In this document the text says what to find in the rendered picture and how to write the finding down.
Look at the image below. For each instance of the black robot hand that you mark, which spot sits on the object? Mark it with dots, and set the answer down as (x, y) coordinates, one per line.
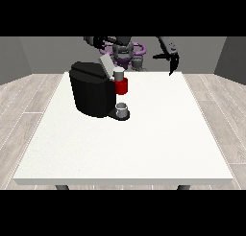
(101, 41)
(174, 59)

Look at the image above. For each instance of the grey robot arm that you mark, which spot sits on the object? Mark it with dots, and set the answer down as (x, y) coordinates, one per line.
(167, 44)
(89, 40)

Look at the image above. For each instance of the pale grey machine lid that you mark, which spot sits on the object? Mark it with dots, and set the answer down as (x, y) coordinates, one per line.
(107, 64)

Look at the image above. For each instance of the small grey coffee pod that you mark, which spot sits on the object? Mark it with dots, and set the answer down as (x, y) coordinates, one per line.
(118, 73)

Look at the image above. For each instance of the red pod holder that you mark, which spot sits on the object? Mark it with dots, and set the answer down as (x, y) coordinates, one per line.
(121, 86)

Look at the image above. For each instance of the black coffee machine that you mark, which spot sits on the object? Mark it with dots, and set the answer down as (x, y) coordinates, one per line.
(89, 92)

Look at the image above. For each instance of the grey robot trunk purple rings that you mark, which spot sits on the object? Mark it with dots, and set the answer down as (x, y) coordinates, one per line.
(123, 54)

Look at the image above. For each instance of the small grey cup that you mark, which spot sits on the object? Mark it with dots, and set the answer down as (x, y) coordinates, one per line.
(121, 110)

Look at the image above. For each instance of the dark table leg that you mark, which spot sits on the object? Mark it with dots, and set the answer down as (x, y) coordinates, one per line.
(184, 187)
(62, 187)

